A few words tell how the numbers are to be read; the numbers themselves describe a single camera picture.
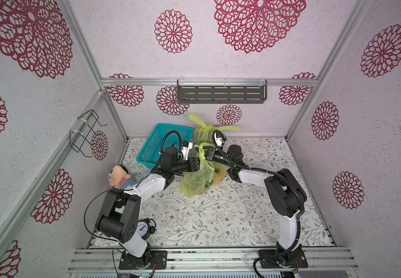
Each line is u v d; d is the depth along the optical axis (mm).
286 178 550
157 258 733
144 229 797
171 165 690
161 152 687
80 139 757
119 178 920
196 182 802
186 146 788
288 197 524
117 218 460
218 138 797
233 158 731
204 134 944
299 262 721
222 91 949
